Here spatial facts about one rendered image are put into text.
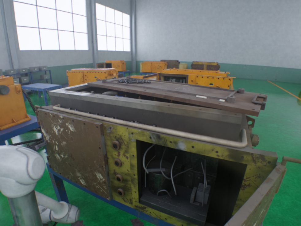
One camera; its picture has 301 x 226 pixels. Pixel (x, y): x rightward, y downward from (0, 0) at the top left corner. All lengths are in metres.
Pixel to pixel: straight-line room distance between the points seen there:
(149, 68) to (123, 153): 9.42
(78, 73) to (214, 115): 4.56
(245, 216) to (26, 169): 0.67
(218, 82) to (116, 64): 8.99
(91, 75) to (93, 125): 3.76
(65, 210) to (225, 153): 0.91
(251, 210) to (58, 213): 0.96
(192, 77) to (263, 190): 3.04
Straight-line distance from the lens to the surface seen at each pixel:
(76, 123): 1.06
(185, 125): 0.78
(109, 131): 0.92
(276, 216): 2.35
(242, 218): 0.47
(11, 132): 2.92
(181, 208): 1.06
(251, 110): 0.78
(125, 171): 1.00
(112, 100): 0.94
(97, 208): 2.10
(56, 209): 1.10
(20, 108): 3.25
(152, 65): 10.16
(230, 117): 0.74
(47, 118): 1.33
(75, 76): 5.12
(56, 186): 1.94
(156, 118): 0.82
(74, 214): 1.15
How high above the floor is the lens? 1.57
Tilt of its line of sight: 19 degrees down
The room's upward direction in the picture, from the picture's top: straight up
